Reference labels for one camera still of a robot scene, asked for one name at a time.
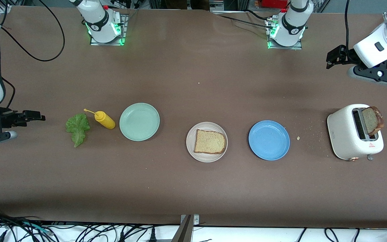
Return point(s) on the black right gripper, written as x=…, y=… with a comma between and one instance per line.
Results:
x=6, y=119

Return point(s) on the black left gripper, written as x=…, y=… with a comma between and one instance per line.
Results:
x=347, y=55

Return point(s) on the green lettuce leaf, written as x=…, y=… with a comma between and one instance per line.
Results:
x=77, y=129

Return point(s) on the dark crust bread slice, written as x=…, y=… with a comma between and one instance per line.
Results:
x=370, y=121

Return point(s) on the yellow squeeze bottle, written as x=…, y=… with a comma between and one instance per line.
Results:
x=105, y=120

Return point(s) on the light brown bread slice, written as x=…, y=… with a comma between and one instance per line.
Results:
x=210, y=142

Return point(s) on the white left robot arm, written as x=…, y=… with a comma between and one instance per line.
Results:
x=292, y=23

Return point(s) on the blue plate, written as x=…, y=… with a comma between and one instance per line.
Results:
x=269, y=140

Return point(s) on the mint green plate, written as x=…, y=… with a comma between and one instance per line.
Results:
x=139, y=121

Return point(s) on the beige plate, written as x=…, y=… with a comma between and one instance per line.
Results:
x=207, y=125

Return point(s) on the white toaster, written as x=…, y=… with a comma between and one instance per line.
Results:
x=343, y=134

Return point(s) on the red box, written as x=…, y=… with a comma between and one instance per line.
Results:
x=270, y=3

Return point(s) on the black power plug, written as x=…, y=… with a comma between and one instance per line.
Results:
x=152, y=237

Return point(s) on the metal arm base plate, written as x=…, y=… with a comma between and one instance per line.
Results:
x=125, y=30
x=297, y=46

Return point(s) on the metal mount beam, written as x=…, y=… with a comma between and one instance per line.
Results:
x=183, y=232

